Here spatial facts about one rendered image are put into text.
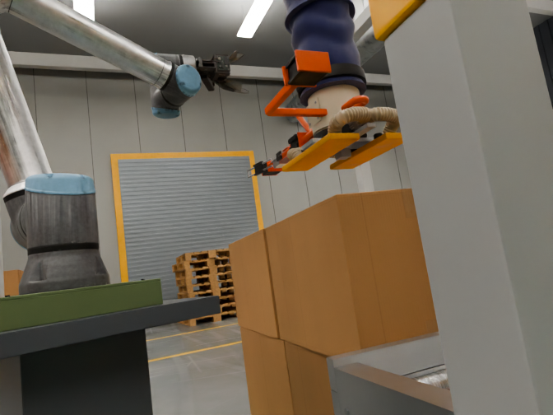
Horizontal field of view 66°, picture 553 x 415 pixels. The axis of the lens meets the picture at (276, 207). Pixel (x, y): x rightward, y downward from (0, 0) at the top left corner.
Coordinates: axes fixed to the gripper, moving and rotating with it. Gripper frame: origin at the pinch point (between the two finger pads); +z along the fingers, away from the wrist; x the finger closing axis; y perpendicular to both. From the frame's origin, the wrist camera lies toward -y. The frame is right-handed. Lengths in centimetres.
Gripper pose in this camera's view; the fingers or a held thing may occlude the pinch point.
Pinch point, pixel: (246, 74)
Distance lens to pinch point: 166.7
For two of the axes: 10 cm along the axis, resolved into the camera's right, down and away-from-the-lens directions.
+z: 9.2, -0.7, 3.9
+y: 3.7, -1.8, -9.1
